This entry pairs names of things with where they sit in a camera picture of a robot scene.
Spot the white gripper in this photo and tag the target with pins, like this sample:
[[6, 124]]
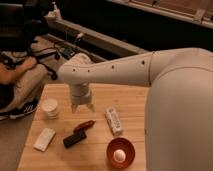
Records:
[[81, 95]]

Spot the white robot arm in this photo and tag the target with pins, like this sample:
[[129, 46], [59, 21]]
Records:
[[179, 108]]

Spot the white flat eraser pad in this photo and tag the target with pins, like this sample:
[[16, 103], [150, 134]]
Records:
[[44, 139]]

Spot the red marker pen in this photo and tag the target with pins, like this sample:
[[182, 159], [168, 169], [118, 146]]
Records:
[[84, 125]]

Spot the white paper cup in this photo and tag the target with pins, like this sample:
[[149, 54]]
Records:
[[50, 107]]

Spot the black striped sneaker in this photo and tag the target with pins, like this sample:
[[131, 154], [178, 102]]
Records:
[[26, 109]]

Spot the blue device on floor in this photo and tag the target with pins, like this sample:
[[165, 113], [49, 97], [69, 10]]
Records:
[[67, 53]]

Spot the seated person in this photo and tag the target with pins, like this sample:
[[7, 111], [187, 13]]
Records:
[[20, 85]]

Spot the red bowl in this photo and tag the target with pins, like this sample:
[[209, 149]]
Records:
[[125, 145]]

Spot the white egg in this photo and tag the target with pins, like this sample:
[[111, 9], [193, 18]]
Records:
[[119, 156]]

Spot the white spray bottle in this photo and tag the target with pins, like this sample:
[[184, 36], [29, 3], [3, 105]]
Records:
[[55, 13]]

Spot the black office chair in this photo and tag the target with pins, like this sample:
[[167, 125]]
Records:
[[21, 21]]

